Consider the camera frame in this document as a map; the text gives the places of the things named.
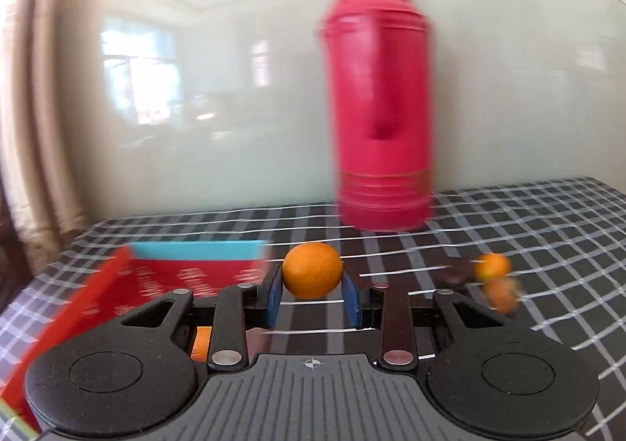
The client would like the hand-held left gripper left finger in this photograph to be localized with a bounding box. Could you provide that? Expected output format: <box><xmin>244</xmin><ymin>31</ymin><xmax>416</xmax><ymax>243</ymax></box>
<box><xmin>120</xmin><ymin>269</ymin><xmax>285</xmax><ymax>371</ymax></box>

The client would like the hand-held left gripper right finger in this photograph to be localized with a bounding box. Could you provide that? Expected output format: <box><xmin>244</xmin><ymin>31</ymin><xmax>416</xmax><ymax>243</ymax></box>
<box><xmin>341</xmin><ymin>271</ymin><xmax>505</xmax><ymax>371</ymax></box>

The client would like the large orange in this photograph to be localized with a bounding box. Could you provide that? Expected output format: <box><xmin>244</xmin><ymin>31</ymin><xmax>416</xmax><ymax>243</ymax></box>
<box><xmin>282</xmin><ymin>242</ymin><xmax>344</xmax><ymax>300</ymax></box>

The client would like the colourful cardboard box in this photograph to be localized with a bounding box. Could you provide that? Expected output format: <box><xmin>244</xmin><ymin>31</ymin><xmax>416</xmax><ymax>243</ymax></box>
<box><xmin>0</xmin><ymin>240</ymin><xmax>268</xmax><ymax>428</ymax></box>

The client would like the dark brown fruit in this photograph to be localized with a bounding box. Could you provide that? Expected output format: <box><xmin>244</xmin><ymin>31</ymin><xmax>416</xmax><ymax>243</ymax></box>
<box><xmin>434</xmin><ymin>257</ymin><xmax>476</xmax><ymax>288</ymax></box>

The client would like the small orange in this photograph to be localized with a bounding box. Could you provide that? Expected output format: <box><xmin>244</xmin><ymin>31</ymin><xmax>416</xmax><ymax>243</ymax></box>
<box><xmin>477</xmin><ymin>253</ymin><xmax>513</xmax><ymax>281</ymax></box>

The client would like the orange persimmon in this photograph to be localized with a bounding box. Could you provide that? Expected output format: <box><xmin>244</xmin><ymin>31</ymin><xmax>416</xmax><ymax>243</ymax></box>
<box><xmin>484</xmin><ymin>278</ymin><xmax>521</xmax><ymax>316</ymax></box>

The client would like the black checkered tablecloth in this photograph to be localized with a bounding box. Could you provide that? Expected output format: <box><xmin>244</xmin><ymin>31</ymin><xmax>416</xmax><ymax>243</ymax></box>
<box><xmin>0</xmin><ymin>176</ymin><xmax>626</xmax><ymax>441</ymax></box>

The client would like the red thermos flask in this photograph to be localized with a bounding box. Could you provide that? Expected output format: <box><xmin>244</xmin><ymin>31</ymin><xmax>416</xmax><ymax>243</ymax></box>
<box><xmin>317</xmin><ymin>0</ymin><xmax>437</xmax><ymax>233</ymax></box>

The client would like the beige curtain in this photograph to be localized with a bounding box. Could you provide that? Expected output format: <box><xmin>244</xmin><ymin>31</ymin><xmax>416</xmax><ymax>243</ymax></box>
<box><xmin>0</xmin><ymin>0</ymin><xmax>101</xmax><ymax>276</ymax></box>

